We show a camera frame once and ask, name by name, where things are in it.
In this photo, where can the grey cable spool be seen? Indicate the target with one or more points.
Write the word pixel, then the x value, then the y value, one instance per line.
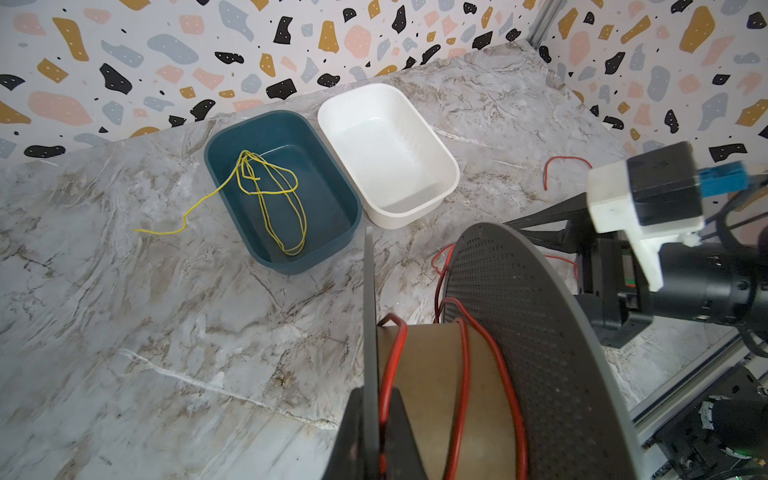
pixel 506 381

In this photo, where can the teal plastic bin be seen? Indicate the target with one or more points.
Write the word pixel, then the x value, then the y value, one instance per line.
pixel 291 203

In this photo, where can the white plastic bin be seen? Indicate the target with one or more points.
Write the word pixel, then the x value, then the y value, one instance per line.
pixel 398 165

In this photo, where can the right frame post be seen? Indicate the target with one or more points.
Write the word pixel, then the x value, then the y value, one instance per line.
pixel 543 21

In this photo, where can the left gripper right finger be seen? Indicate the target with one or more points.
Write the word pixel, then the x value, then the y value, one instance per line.
pixel 399 458

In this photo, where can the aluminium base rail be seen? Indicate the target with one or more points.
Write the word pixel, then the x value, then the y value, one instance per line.
pixel 651 414

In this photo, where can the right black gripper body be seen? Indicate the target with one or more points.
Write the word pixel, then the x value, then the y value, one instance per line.
pixel 709 284

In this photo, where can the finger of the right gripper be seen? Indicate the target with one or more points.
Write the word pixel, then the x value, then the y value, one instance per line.
pixel 571 213
pixel 554 240

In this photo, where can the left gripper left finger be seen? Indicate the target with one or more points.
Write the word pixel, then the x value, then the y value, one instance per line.
pixel 346 461

